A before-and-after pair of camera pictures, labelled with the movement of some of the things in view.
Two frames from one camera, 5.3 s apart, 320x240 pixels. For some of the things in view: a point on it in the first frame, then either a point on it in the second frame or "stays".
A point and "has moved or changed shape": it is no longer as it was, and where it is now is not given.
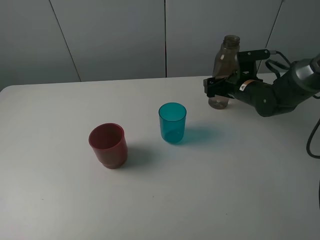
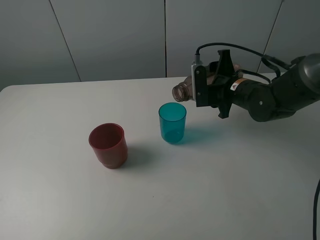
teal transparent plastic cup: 172,117 stays
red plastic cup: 109,141 stays
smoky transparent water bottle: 227,62 has moved or changed shape
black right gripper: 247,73 → 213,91
